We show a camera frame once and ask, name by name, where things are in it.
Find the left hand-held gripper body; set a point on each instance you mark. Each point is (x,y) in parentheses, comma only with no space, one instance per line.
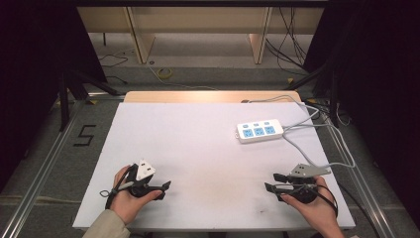
(142,178)

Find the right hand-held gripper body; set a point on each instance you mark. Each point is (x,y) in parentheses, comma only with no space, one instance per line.
(302,185)

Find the person's left hand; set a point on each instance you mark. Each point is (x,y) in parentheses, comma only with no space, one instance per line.
(127,202)

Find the person's right hand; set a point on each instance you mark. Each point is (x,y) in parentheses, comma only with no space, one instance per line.
(313,211)

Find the white foam board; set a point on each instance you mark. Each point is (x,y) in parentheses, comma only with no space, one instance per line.
(198,148)

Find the white power strip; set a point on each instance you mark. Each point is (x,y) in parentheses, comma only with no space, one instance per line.
(260,131)

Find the black metal stand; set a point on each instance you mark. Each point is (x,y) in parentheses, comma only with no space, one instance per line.
(334,99)
(66,95)

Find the yellow tape roll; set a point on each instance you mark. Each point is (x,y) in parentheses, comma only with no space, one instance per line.
(164,73)

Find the light wooden desk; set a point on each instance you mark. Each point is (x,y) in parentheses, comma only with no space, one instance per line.
(198,20)

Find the aluminium floor rail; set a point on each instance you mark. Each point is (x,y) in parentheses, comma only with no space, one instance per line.
(360,185)
(39,172)

